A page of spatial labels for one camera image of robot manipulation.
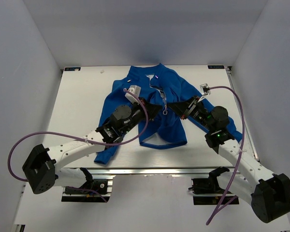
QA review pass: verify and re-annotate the blue table label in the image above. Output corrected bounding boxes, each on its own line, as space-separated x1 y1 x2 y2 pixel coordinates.
64 67 81 72
207 65 225 69

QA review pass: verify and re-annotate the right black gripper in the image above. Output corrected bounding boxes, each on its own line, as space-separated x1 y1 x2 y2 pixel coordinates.
167 95 214 132

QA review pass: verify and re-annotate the right blue table label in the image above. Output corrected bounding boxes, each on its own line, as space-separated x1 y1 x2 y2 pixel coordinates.
207 65 225 69

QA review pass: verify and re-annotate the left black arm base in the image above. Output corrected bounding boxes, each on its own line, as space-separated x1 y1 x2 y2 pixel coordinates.
61 168 110 203

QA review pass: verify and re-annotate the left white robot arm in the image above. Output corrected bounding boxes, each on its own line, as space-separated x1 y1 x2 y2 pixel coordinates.
22 99 162 194

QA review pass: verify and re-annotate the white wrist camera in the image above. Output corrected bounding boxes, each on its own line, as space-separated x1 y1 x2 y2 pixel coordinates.
198 84 211 102
123 85 141 103

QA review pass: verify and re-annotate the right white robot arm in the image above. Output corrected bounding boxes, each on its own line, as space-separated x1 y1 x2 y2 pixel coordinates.
168 97 290 223

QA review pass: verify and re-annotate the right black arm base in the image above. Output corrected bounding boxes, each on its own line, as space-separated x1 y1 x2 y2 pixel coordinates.
188 167 231 205

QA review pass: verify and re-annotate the left blue table label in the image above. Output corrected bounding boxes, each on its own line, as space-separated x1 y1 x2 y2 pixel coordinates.
64 67 81 72

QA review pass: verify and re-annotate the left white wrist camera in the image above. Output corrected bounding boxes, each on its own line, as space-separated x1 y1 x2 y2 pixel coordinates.
123 85 141 103

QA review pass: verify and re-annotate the blue fleece jacket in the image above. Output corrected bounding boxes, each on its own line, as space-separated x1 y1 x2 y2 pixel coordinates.
94 63 244 165

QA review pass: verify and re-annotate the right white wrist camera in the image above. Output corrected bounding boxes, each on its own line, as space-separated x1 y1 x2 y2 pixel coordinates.
198 84 211 102

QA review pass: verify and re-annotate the aluminium table front rail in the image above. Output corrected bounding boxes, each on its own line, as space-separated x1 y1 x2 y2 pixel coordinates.
60 167 264 176

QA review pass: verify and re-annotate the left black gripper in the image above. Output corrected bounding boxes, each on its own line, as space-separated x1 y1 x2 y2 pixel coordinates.
120 97 162 135

